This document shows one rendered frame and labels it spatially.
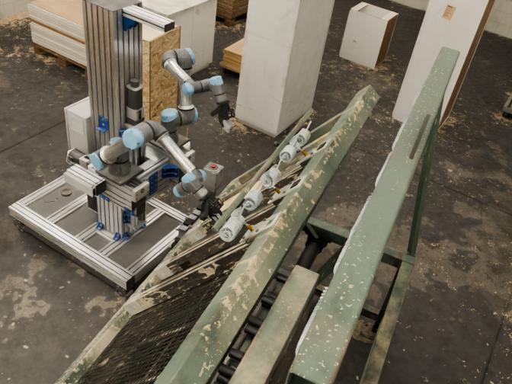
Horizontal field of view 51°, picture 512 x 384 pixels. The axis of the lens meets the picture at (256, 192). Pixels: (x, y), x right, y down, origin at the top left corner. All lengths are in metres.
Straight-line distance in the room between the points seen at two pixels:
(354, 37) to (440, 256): 4.06
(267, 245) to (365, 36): 6.36
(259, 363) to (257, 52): 4.38
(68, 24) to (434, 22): 4.17
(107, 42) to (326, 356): 2.57
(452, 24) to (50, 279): 4.78
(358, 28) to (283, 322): 6.62
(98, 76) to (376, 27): 5.14
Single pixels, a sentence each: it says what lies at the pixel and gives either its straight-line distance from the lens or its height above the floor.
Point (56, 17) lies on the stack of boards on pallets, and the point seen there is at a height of 0.62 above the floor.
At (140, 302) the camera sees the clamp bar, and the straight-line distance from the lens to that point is 2.83.
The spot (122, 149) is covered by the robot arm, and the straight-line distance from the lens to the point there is 3.21.
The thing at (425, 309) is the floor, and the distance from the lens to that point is 4.60.
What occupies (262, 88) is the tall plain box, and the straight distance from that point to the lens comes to 5.83.
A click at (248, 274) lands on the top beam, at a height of 1.86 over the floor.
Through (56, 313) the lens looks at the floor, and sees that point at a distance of 4.17.
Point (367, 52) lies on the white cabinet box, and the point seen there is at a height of 0.20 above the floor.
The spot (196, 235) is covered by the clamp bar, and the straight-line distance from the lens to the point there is 3.25.
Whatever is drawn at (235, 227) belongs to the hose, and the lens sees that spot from 2.06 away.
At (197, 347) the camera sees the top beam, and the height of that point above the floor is 1.87.
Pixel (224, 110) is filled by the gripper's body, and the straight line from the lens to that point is 3.40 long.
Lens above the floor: 3.22
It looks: 38 degrees down
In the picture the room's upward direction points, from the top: 9 degrees clockwise
